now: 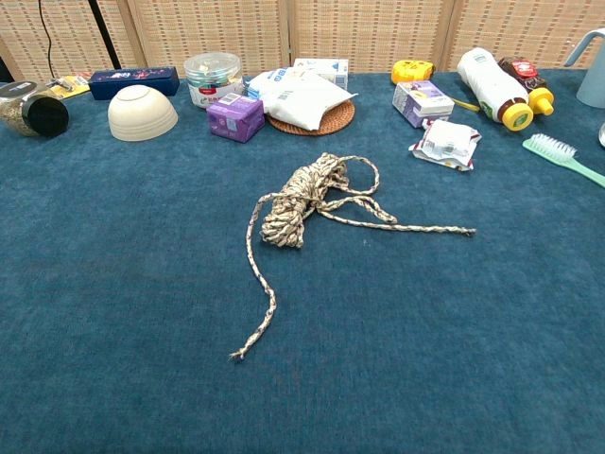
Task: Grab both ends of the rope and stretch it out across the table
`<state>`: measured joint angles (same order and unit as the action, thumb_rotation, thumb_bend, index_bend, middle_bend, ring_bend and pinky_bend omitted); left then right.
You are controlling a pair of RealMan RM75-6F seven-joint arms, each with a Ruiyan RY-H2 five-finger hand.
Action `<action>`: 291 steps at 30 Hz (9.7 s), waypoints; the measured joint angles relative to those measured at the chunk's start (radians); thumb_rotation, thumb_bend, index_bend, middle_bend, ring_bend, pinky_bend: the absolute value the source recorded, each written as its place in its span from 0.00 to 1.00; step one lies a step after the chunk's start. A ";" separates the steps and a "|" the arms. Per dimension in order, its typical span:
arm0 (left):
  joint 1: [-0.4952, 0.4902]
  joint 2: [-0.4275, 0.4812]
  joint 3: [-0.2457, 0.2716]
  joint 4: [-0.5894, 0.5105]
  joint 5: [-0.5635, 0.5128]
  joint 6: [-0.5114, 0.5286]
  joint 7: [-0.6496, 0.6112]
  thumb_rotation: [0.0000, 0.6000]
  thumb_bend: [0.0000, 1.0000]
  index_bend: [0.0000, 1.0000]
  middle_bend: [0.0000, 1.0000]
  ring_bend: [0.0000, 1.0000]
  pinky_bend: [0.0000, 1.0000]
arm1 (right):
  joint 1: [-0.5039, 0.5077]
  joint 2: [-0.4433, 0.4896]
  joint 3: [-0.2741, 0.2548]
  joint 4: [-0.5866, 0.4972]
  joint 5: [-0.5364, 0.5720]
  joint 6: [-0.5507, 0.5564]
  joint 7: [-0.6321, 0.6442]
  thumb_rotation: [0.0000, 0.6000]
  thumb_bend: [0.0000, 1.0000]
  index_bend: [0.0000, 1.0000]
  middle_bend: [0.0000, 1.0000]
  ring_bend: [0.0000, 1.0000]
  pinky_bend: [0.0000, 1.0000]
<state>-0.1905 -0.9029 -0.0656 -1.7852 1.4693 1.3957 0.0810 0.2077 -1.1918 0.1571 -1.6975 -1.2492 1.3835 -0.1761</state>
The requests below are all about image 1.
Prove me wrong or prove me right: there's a beige braided rope bundle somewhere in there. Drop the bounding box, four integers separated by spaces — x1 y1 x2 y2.
228 151 477 362

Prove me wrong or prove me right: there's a brown woven round coaster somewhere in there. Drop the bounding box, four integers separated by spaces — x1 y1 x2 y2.
266 99 356 137

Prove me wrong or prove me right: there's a small purple box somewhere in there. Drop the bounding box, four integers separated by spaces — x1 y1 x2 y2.
205 92 266 144

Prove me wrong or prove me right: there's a white plastic bag pack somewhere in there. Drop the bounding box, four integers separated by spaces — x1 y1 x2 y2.
246 67 359 131

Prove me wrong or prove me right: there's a blue carpet table cover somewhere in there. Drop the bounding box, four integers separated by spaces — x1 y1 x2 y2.
0 70 605 454

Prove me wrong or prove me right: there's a white blue cardboard box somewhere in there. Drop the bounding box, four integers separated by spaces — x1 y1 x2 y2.
292 58 350 93

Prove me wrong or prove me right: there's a white wrapped snack pack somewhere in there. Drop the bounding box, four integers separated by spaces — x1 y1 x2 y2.
408 118 483 172

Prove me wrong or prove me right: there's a purple white drink carton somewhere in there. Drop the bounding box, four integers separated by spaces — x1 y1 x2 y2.
391 79 456 130

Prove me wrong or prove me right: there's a clear tub of clips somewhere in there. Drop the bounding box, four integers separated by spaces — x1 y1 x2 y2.
183 52 246 110

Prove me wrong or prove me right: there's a yellow tape measure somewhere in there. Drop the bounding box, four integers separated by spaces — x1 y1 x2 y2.
390 59 481 113

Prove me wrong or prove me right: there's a cream upturned bowl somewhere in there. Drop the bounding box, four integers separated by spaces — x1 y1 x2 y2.
107 84 180 143

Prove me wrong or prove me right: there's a bamboo folding screen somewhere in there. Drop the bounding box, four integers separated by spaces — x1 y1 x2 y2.
0 0 605 84

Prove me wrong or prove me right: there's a dark blue long box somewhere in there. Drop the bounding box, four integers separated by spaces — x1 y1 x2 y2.
88 65 182 101

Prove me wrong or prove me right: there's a white bottle yellow cap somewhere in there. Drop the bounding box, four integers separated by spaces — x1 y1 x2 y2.
456 46 535 132

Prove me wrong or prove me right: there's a green scrubbing brush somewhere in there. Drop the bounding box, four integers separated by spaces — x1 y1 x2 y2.
522 132 605 189

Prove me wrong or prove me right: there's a brown bottle yellow nozzle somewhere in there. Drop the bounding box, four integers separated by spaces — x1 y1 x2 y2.
496 56 556 117

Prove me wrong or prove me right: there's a yellow razor blister pack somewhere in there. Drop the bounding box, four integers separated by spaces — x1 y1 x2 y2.
46 71 94 99

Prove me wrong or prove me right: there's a black stand pole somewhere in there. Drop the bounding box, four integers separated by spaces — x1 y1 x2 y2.
87 0 123 70

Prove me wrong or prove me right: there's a glass jar black lid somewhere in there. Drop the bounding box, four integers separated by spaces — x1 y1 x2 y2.
0 80 70 139

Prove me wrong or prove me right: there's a light blue handled cup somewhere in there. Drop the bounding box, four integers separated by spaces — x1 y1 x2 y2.
563 27 605 110

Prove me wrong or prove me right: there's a thin black hanging cable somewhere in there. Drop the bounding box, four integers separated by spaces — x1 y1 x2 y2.
37 0 61 79

